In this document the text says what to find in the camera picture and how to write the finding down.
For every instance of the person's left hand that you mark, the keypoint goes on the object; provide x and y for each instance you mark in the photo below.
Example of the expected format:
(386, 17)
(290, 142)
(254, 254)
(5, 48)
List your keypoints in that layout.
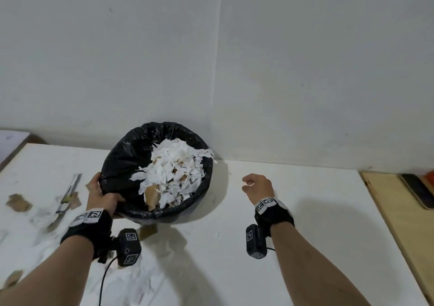
(99, 203)

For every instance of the person's right hand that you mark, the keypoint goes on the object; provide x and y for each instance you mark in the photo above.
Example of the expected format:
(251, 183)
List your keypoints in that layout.
(260, 187)

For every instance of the person's left thumb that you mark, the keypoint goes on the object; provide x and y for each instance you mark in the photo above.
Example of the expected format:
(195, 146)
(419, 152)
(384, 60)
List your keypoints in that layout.
(116, 198)

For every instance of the person's right thumb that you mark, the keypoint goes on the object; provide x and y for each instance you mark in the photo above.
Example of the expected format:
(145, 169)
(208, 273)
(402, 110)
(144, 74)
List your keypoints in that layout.
(246, 184)

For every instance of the black bag-lined waste bin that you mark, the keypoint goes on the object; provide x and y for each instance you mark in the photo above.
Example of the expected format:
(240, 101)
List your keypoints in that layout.
(132, 153)

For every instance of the person's left forearm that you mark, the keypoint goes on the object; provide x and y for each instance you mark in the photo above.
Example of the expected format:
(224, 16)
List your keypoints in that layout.
(51, 275)

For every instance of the person's right forearm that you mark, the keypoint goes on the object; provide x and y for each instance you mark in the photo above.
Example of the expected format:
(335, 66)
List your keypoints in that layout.
(310, 268)

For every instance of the brown cardboard piece in bin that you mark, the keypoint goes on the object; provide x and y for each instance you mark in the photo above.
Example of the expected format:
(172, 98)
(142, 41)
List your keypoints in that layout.
(151, 196)

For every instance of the black left wrist band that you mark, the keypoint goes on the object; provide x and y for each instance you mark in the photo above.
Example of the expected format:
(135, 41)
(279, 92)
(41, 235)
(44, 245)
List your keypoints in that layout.
(91, 229)

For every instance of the black wrist band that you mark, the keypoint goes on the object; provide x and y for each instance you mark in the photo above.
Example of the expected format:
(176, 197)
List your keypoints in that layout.
(275, 214)
(91, 229)

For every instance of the black right wrist band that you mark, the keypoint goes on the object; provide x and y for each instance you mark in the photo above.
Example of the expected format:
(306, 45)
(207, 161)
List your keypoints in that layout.
(275, 214)

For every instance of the small brown cardboard scrap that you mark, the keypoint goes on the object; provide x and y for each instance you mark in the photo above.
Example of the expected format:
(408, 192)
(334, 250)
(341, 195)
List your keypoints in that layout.
(74, 201)

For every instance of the tiny brown cardboard scrap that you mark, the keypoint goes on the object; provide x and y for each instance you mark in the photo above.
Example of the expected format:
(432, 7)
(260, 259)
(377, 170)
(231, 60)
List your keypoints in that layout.
(148, 233)

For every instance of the pile of shredded white paper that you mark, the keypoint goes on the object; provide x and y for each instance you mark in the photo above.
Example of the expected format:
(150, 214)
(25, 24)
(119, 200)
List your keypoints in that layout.
(176, 166)

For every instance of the large brown cardboard scrap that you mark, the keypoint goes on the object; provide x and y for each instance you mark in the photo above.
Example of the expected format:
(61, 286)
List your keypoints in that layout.
(18, 203)

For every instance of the white panel with brown edge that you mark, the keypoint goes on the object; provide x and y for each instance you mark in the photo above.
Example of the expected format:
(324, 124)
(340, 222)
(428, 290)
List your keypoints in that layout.
(12, 144)

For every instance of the light wooden board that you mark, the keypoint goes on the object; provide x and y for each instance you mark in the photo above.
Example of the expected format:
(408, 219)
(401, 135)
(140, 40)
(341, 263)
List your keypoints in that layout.
(407, 221)

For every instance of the flat black device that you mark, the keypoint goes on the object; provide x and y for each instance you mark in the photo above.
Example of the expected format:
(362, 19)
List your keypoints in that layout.
(417, 189)

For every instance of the orange object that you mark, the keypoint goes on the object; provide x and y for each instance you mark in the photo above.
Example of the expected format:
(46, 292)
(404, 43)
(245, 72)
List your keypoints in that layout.
(430, 178)

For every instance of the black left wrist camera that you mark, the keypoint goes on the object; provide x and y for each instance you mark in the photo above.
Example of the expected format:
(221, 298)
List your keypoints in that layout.
(128, 248)

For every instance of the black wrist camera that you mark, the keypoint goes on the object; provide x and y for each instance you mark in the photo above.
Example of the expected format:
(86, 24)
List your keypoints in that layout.
(255, 243)
(128, 248)

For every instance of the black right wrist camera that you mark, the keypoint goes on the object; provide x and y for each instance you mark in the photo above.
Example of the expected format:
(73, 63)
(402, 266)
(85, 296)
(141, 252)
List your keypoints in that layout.
(255, 243)

